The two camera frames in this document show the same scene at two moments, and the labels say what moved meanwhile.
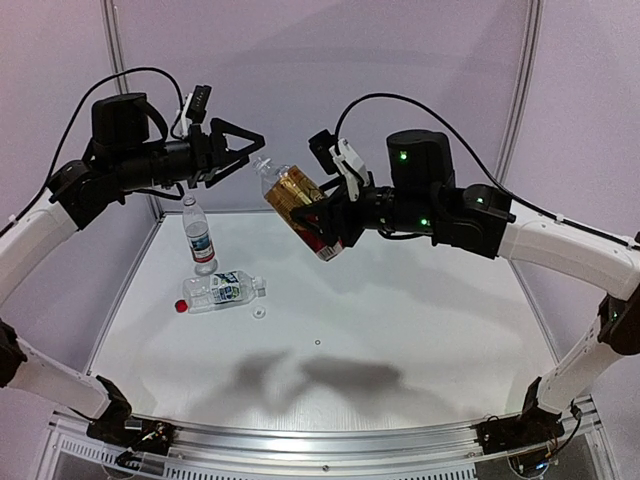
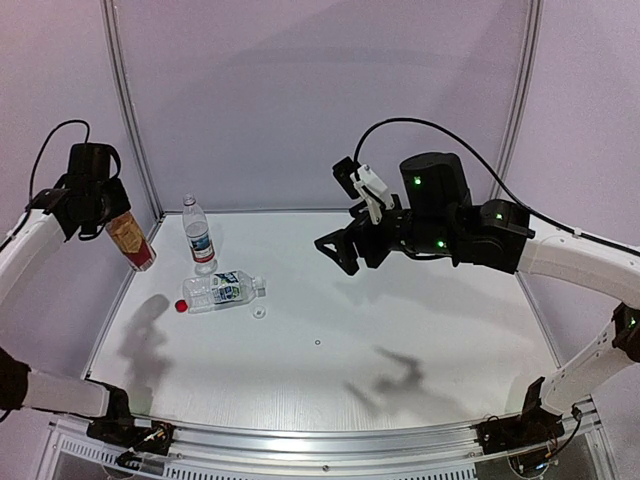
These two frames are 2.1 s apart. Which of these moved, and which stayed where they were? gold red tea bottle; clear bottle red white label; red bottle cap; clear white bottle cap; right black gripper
Moved: right black gripper; gold red tea bottle
Stayed: clear bottle red white label; red bottle cap; clear white bottle cap
